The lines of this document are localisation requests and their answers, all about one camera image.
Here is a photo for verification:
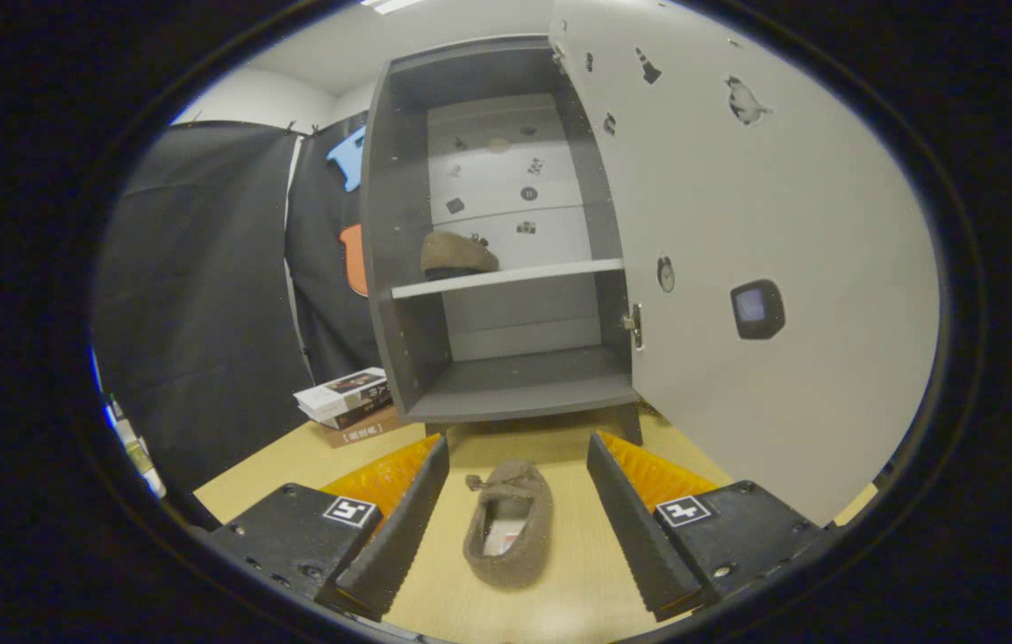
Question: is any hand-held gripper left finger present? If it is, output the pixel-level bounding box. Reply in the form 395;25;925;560
201;434;451;623

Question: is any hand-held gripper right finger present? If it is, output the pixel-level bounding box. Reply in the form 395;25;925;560
586;431;838;623

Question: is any brown fuzzy shoe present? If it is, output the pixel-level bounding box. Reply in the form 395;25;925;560
421;231;500;283
463;459;554;589

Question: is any white shoe cabinet door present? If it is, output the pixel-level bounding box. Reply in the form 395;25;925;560
549;0;940;529

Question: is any dark grey shoe cabinet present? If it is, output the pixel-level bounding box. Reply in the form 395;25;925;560
361;36;645;448

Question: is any white cabinet shelf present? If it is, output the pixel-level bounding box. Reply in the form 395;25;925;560
391;258;625;301

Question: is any brown cover book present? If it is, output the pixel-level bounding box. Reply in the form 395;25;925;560
319;404;428;449

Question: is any black backdrop cloth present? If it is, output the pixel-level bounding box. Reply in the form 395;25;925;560
94;112;381;529

